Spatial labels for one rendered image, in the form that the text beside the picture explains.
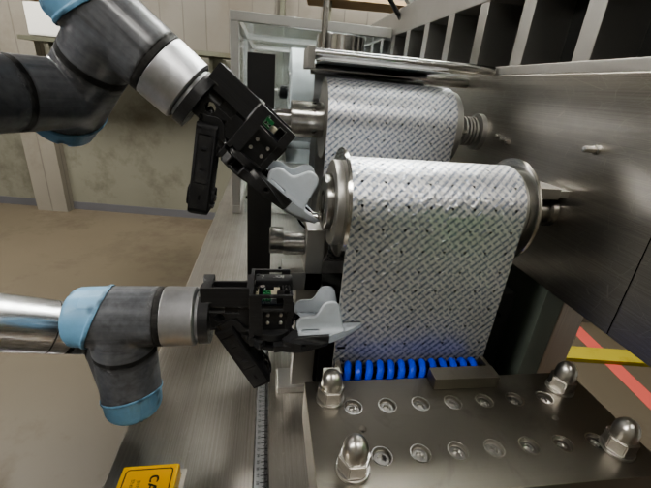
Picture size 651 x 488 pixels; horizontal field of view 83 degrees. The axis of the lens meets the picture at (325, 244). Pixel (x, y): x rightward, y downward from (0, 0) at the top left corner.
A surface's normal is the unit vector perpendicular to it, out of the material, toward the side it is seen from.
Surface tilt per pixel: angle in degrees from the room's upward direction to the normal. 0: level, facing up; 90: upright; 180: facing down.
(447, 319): 90
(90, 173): 90
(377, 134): 92
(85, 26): 104
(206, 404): 0
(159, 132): 90
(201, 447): 0
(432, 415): 0
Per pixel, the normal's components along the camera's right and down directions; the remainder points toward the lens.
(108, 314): 0.16, -0.18
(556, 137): -0.99, -0.02
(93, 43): -0.06, 0.64
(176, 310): 0.16, -0.39
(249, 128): 0.14, 0.40
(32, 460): 0.08, -0.92
